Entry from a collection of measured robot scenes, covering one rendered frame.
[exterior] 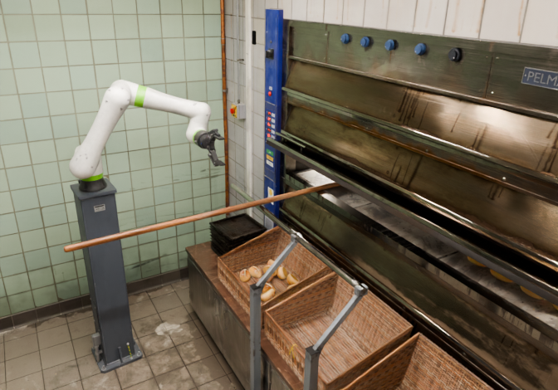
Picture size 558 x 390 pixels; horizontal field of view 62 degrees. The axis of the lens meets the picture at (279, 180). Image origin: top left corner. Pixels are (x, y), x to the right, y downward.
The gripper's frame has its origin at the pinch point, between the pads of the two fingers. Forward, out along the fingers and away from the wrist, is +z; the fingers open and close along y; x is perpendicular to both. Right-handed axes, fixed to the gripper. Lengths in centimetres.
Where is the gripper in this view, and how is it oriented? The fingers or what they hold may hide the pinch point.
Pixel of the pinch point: (222, 151)
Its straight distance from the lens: 234.6
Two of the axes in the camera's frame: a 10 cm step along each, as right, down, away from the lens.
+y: -0.2, 9.3, 3.8
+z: 5.2, 3.3, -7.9
